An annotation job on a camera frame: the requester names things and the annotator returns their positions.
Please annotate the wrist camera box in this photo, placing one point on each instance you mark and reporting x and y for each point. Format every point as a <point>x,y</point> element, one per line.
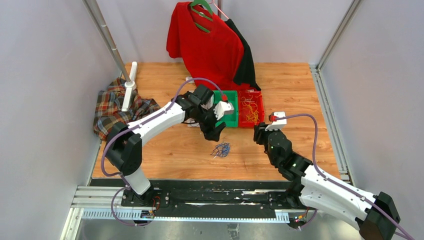
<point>277,121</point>
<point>223,108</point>

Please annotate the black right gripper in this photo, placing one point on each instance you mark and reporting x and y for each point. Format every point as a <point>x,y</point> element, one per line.
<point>260,132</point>

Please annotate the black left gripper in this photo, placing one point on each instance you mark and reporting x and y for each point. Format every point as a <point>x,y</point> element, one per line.
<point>212,133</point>

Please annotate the black t-shirt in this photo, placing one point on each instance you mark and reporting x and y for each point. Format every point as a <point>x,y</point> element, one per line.
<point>245,76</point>

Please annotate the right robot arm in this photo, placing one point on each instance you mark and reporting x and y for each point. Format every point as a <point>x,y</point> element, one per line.
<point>374,216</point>

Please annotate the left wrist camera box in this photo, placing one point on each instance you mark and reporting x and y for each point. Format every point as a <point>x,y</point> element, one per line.
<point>223,108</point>

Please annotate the white stand with pole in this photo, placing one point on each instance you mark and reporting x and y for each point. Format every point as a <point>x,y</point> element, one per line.
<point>98,19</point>

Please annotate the plaid cloth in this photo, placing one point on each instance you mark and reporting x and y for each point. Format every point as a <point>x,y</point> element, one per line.
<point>108,109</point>

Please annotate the white plastic bin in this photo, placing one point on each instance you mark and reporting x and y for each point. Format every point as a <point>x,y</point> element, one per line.
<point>191,122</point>

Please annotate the green clothes hanger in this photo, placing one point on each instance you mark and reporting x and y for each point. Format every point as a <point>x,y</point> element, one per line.
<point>203,10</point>

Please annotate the red plastic bin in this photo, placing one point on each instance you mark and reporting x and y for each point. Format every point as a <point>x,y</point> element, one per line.
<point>251,108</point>

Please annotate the red t-shirt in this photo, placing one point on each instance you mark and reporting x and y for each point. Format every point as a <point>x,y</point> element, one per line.
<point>214,56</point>

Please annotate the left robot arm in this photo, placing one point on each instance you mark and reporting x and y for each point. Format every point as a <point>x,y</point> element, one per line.
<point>125,141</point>

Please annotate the green plastic bin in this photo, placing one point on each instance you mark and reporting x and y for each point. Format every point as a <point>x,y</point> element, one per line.
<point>231,120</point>

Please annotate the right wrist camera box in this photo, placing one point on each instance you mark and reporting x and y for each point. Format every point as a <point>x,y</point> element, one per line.
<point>277,121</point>

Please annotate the pink clothes hanger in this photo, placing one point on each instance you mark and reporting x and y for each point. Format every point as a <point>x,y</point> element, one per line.
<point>219,7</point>

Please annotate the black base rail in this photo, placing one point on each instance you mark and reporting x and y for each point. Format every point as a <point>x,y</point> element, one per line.
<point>204,201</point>

